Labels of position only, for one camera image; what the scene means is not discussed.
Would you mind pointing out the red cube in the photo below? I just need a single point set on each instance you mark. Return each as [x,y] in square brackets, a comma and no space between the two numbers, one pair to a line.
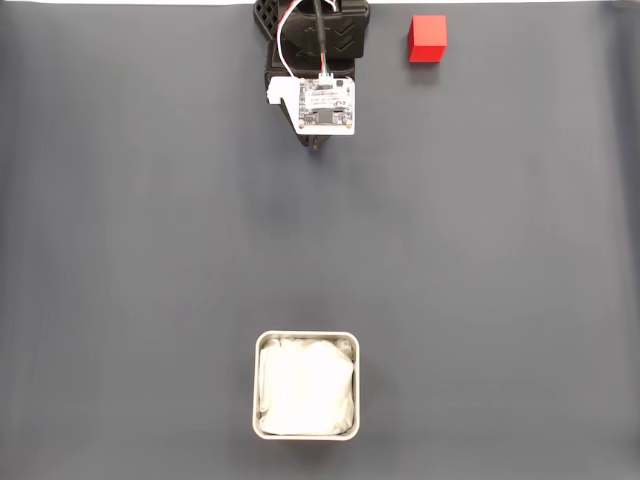
[426,37]

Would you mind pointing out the beige square box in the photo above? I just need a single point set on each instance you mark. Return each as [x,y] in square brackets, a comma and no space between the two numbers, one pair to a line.
[256,385]

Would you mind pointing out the white crumpled tissue paper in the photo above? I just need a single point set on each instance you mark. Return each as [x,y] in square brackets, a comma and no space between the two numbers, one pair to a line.
[305,385]

